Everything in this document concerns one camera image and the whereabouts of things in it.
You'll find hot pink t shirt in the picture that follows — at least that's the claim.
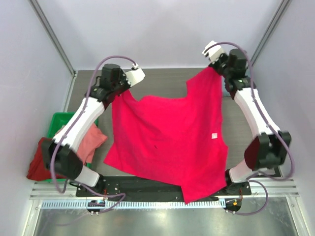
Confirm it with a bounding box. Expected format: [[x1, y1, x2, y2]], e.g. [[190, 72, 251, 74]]
[[104, 67, 228, 203]]

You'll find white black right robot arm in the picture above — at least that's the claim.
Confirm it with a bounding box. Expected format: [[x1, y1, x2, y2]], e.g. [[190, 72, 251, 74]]
[[203, 45, 291, 195]]

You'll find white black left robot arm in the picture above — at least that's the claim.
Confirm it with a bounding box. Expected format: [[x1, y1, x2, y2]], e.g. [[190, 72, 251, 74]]
[[41, 64, 145, 197]]

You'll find salmon pink t shirt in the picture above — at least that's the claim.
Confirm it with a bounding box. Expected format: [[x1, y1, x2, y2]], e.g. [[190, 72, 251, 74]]
[[76, 124, 108, 164]]

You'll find green plastic bin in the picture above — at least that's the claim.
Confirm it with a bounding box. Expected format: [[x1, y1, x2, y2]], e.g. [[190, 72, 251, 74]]
[[43, 112, 98, 183]]

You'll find dark red t shirt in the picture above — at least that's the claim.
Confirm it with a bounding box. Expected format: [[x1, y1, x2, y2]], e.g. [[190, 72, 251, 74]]
[[26, 137, 67, 181]]

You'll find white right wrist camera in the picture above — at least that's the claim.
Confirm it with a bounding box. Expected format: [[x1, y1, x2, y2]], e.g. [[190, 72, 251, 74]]
[[202, 40, 225, 63]]

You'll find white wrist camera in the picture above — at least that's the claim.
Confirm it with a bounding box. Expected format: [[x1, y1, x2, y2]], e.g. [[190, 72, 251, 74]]
[[126, 63, 145, 87], [202, 40, 225, 63]]

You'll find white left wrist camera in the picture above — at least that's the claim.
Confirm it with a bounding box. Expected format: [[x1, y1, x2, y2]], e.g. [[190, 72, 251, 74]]
[[126, 63, 145, 87]]

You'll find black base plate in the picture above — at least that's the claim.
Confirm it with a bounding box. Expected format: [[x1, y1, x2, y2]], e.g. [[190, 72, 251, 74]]
[[75, 175, 252, 203]]

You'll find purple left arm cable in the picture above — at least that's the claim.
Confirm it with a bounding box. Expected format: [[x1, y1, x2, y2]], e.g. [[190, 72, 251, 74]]
[[49, 55, 138, 213]]

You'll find slotted white cable duct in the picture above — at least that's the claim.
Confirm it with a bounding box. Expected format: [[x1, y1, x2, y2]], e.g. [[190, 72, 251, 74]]
[[41, 199, 226, 210]]

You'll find aluminium frame rail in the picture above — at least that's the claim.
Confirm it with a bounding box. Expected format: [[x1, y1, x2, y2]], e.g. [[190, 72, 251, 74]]
[[30, 177, 300, 200]]

